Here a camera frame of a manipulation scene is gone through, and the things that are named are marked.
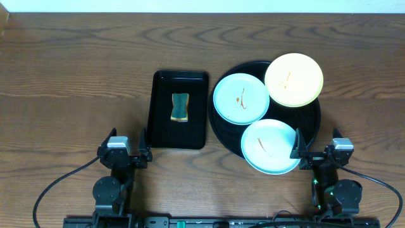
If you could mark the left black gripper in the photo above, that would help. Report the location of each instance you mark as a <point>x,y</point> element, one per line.
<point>125,159</point>

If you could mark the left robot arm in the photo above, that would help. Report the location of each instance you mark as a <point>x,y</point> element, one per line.
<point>112,193</point>

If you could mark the green yellow sponge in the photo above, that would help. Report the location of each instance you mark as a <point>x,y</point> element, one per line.
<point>180,104</point>

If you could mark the light blue plate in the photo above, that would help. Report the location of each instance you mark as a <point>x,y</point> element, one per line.
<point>266,146</point>
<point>241,99</point>

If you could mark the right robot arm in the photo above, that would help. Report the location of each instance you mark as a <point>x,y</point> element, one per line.
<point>335,198</point>

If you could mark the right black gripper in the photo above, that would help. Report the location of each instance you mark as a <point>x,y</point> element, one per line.
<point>317,161</point>

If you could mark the yellow plate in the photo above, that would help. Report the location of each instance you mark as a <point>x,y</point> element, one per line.
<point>294,80</point>

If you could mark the black rectangular tray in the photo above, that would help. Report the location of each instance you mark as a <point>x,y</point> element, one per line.
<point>162,132</point>

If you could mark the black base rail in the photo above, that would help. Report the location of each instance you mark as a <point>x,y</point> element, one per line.
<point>165,222</point>

